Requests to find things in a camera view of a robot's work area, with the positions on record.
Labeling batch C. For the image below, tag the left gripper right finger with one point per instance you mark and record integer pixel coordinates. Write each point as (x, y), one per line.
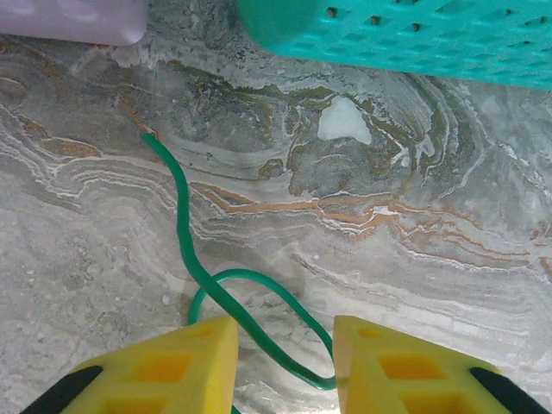
(409, 379)

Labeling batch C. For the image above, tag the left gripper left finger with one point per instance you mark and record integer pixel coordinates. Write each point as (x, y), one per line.
(172, 375)

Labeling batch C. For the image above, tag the teal plastic basket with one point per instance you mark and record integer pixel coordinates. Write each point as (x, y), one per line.
(388, 43)

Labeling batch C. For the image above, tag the lilac plastic basket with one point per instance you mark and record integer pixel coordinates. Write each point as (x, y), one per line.
(64, 21)

